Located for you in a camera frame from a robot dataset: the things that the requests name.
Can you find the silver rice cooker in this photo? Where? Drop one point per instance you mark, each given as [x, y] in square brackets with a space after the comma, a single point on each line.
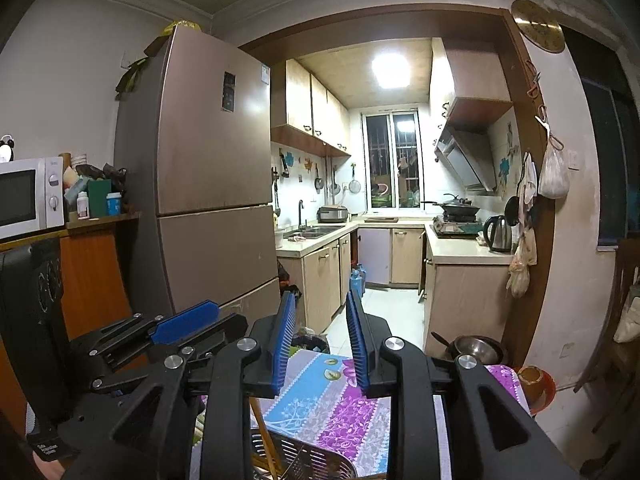
[332, 214]

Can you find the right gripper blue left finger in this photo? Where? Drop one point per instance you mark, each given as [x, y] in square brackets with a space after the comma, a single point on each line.
[139, 424]

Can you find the white medicine bottle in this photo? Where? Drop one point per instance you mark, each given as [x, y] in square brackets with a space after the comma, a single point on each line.
[82, 206]

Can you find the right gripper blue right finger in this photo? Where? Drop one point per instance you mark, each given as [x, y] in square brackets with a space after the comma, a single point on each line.
[448, 419]

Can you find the blue perforated utensil holder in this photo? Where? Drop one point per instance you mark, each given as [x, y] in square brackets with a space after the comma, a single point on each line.
[295, 459]

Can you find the wooden chopstick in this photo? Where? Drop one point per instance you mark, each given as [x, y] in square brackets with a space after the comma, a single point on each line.
[271, 452]

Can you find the bronze three-door refrigerator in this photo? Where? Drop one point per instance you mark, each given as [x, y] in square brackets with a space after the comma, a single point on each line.
[194, 138]

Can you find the person's left hand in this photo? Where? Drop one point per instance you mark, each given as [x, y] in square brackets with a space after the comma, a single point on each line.
[50, 470]

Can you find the green box on cabinet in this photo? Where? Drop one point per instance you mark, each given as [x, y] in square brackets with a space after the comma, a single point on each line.
[97, 191]

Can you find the black wok on stove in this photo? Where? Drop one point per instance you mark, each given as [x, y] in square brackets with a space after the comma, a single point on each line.
[455, 207]

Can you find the orange wooden cabinet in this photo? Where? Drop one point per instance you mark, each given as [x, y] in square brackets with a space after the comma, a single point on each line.
[93, 291]

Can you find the dark window with curtain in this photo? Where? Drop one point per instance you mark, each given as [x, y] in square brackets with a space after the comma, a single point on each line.
[615, 123]

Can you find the gold round wall clock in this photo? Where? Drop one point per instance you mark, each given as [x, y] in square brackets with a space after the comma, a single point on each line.
[538, 25]

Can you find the range hood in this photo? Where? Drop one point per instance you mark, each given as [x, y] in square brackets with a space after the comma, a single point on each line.
[468, 156]

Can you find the blue lidded container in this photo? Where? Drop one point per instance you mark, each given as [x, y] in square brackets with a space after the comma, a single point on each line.
[114, 204]

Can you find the wooden chair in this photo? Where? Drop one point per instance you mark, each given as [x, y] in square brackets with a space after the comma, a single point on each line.
[607, 353]

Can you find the steel electric kettle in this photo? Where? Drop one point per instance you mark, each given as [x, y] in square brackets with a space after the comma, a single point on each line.
[498, 234]

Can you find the steel pot on floor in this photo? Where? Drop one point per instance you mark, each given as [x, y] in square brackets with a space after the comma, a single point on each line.
[486, 350]

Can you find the kitchen window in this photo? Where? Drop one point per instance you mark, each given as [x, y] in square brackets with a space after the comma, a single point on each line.
[393, 155]

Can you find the blue gas cylinder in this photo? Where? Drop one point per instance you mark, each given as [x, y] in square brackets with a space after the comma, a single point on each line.
[358, 280]

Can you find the white hanging plastic bag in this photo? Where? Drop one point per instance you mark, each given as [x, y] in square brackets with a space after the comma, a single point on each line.
[553, 182]

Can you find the floral striped tablecloth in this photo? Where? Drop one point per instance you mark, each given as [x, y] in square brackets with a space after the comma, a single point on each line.
[321, 404]

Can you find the white microwave oven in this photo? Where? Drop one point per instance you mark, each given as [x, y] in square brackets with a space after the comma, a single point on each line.
[31, 196]

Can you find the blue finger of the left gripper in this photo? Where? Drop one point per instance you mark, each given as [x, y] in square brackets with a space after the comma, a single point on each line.
[185, 323]

